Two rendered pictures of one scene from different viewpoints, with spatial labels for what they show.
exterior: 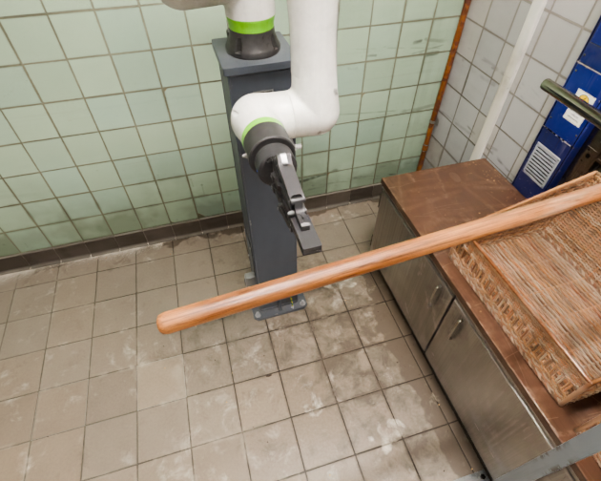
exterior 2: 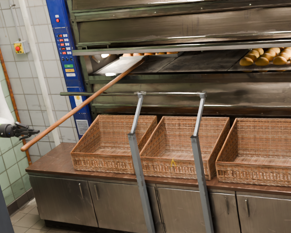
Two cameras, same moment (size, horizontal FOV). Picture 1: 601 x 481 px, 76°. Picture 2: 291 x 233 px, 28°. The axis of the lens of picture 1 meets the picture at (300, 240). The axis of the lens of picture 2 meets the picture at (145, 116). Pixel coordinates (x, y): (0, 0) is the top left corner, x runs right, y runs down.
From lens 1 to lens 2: 3.25 m
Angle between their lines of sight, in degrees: 43
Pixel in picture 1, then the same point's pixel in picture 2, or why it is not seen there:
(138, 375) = not seen: outside the picture
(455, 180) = (57, 153)
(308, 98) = (5, 117)
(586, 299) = (126, 152)
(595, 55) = (70, 82)
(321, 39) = (3, 100)
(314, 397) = not seen: outside the picture
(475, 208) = not seen: hidden behind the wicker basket
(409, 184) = (39, 164)
